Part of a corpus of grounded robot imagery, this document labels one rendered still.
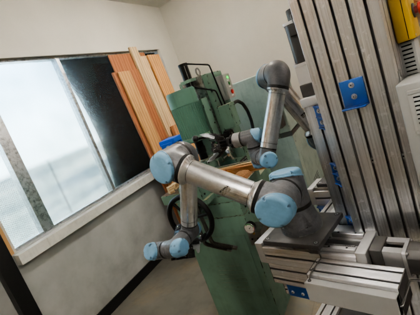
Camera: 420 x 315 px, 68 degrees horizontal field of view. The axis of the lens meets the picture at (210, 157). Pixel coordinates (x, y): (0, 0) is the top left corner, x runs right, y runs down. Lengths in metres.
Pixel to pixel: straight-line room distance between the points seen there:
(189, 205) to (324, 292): 0.61
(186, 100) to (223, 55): 2.45
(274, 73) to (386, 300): 0.93
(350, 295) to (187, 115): 1.21
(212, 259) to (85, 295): 1.19
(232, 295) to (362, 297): 1.22
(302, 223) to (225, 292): 1.12
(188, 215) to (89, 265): 1.58
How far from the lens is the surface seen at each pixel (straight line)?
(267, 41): 4.00
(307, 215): 1.15
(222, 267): 2.04
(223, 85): 2.05
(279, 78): 1.41
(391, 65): 1.07
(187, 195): 1.32
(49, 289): 2.66
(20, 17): 3.08
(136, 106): 3.30
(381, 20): 1.06
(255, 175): 1.79
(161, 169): 1.12
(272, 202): 0.97
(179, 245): 1.32
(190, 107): 1.81
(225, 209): 1.79
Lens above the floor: 1.38
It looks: 10 degrees down
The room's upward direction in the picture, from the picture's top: 20 degrees counter-clockwise
